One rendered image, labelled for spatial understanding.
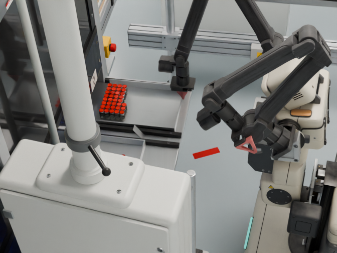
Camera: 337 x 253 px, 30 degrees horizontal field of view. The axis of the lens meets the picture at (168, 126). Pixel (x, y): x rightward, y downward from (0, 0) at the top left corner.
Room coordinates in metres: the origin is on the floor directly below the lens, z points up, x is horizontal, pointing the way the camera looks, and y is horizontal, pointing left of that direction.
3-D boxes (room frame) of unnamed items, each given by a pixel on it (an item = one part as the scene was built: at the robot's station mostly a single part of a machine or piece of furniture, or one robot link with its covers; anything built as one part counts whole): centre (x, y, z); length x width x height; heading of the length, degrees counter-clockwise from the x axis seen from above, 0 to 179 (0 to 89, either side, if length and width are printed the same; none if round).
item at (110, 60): (2.26, 0.32, 0.87); 0.14 x 0.13 x 0.02; 78
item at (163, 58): (1.98, -0.03, 1.11); 0.11 x 0.09 x 0.12; 75
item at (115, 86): (1.97, 0.24, 0.90); 0.18 x 0.02 x 0.05; 168
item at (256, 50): (2.71, -0.55, 0.50); 0.12 x 0.05 x 0.09; 78
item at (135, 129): (1.76, 0.08, 0.91); 0.14 x 0.03 x 0.06; 77
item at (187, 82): (1.97, -0.07, 1.01); 0.10 x 0.07 x 0.07; 78
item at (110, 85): (1.97, 0.27, 0.90); 0.18 x 0.02 x 0.05; 168
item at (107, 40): (2.23, 0.28, 0.99); 0.08 x 0.07 x 0.07; 78
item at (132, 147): (1.63, 0.29, 0.90); 0.34 x 0.26 x 0.04; 78
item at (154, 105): (1.94, 0.12, 0.90); 0.34 x 0.26 x 0.04; 78
